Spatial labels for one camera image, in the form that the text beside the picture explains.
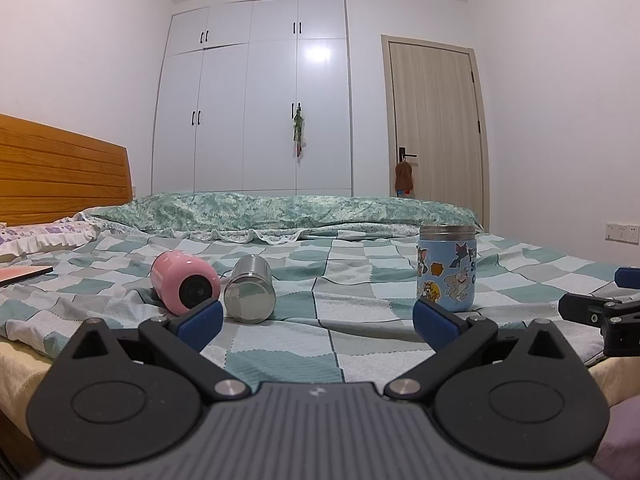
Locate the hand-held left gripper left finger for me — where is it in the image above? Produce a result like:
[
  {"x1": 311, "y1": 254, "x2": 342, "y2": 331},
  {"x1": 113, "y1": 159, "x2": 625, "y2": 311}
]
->
[{"x1": 65, "y1": 301, "x2": 252, "y2": 404}]

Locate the checkered bed sheet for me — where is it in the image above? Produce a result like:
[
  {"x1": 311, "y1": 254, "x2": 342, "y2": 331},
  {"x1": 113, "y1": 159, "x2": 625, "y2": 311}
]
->
[{"x1": 0, "y1": 230, "x2": 640, "y2": 391}]

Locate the flat pink book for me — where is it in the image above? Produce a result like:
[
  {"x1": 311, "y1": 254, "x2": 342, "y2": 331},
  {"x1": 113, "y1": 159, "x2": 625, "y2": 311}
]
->
[{"x1": 0, "y1": 265, "x2": 54, "y2": 289}]

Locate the white wardrobe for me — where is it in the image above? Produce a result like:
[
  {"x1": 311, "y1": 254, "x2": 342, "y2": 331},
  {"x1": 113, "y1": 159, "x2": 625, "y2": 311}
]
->
[{"x1": 151, "y1": 0, "x2": 355, "y2": 197}]

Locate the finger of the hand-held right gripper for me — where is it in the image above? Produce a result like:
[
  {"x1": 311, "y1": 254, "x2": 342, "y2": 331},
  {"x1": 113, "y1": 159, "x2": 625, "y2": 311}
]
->
[
  {"x1": 558, "y1": 291, "x2": 640, "y2": 330},
  {"x1": 614, "y1": 266, "x2": 640, "y2": 291}
]

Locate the purple floral pillow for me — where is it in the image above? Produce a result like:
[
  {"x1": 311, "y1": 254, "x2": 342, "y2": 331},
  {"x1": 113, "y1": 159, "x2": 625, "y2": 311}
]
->
[{"x1": 0, "y1": 218, "x2": 102, "y2": 264}]

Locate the wooden headboard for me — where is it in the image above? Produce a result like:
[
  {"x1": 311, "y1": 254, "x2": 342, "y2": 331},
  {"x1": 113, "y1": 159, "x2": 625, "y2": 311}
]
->
[{"x1": 0, "y1": 113, "x2": 134, "y2": 228}]

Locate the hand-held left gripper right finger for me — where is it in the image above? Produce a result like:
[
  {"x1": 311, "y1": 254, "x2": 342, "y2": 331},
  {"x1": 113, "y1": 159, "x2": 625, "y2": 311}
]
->
[{"x1": 383, "y1": 300, "x2": 586, "y2": 404}]

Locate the brown hanging cloth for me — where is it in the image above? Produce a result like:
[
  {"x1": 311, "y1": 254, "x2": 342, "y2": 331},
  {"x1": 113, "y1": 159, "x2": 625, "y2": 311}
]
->
[{"x1": 393, "y1": 157, "x2": 415, "y2": 197}]

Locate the purple cloth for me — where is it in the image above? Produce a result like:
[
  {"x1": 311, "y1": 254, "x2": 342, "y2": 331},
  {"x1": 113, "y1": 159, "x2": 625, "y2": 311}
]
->
[{"x1": 591, "y1": 399, "x2": 640, "y2": 472}]

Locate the hanging plant ornament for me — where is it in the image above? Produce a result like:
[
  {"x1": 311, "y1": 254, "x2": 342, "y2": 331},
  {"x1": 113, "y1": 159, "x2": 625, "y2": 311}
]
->
[{"x1": 292, "y1": 104, "x2": 306, "y2": 159}]

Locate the pink cup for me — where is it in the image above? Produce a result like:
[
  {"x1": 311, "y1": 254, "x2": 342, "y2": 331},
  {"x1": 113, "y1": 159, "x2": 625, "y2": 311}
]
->
[{"x1": 151, "y1": 250, "x2": 221, "y2": 317}]

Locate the beige door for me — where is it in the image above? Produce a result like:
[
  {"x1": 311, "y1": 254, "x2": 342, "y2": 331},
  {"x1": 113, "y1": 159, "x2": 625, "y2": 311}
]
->
[{"x1": 380, "y1": 34, "x2": 491, "y2": 234}]

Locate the green floral quilt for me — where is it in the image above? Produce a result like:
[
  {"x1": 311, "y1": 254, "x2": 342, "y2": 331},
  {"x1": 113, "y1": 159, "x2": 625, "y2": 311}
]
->
[{"x1": 75, "y1": 192, "x2": 484, "y2": 247}]

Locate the blue cartoon sticker cup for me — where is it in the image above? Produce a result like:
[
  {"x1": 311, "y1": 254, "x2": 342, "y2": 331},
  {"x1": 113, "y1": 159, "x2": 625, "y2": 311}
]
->
[{"x1": 416, "y1": 225, "x2": 476, "y2": 313}]

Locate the stainless steel cup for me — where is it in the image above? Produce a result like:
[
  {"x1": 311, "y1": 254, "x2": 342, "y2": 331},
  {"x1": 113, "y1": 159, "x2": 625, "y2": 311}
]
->
[{"x1": 223, "y1": 254, "x2": 277, "y2": 324}]

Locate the white wall socket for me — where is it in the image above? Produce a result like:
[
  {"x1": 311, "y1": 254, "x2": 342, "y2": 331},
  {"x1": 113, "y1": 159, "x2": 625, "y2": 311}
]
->
[{"x1": 604, "y1": 220, "x2": 640, "y2": 245}]

